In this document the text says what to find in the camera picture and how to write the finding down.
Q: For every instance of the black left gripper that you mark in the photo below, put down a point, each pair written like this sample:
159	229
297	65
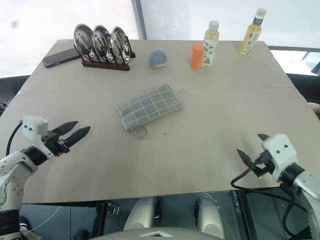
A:
55	145

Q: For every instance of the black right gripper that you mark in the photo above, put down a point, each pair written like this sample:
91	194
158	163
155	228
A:
264	166

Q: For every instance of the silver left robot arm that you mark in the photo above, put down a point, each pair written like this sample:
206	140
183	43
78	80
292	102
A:
12	172

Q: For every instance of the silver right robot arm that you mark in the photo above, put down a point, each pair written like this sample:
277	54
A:
306	190

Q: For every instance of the grey checkered fabric pouch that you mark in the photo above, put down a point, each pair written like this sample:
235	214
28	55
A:
150	106

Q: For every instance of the dark wooden plate rack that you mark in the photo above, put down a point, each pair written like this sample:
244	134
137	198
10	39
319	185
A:
105	66

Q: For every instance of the black smartphone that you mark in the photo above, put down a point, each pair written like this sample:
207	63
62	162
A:
61	58

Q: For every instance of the silver robot leg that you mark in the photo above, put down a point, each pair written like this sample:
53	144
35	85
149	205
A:
140	215
208	215

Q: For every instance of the stainless steel plate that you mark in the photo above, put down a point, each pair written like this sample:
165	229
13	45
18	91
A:
83	40
120	42
102	41

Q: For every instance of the orange cylinder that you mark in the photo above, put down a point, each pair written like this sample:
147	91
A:
197	57

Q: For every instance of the yellow oil bottle green label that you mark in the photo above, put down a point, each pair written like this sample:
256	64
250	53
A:
251	38

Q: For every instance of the clear bottle with flower label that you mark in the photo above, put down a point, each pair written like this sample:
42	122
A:
211	47

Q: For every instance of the grey robot torso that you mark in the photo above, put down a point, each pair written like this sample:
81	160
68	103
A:
152	233

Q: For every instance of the grey ribbed pole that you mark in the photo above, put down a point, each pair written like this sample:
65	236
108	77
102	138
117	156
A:
139	18

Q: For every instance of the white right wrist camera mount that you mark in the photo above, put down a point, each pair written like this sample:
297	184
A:
280	155

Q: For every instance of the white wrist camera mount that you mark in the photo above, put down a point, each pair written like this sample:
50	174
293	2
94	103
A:
31	128
280	155

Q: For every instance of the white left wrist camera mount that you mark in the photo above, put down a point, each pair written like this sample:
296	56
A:
31	128

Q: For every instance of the black table frame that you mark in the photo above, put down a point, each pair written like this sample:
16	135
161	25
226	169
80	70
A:
242	215

